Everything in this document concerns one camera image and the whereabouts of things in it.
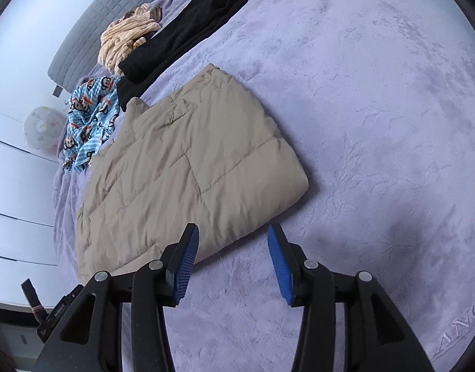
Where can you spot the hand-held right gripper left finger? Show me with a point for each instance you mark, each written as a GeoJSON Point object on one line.
{"type": "Point", "coordinates": [183, 271]}

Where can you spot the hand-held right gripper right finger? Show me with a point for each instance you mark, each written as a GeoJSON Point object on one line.
{"type": "Point", "coordinates": [282, 271]}

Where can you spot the white wardrobe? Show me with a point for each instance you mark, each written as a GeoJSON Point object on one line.
{"type": "Point", "coordinates": [12, 182]}

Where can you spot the beige puffer jacket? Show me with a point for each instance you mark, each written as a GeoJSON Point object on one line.
{"type": "Point", "coordinates": [175, 170]}

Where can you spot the beige striped fleece garment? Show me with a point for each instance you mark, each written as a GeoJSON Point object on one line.
{"type": "Point", "coordinates": [121, 42]}

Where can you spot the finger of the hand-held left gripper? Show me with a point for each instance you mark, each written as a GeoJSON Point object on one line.
{"type": "Point", "coordinates": [31, 294]}

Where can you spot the blue monkey print cloth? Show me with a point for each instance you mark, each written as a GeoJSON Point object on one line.
{"type": "Point", "coordinates": [90, 116]}

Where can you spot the grey quilted headboard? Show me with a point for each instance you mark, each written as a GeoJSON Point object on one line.
{"type": "Point", "coordinates": [86, 38]}

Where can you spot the purple plush blanket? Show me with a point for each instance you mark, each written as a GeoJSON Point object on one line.
{"type": "Point", "coordinates": [357, 124]}

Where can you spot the black folded garment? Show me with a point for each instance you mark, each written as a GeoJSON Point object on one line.
{"type": "Point", "coordinates": [175, 42]}

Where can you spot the fan with white cover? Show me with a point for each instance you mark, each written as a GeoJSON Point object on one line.
{"type": "Point", "coordinates": [41, 128]}

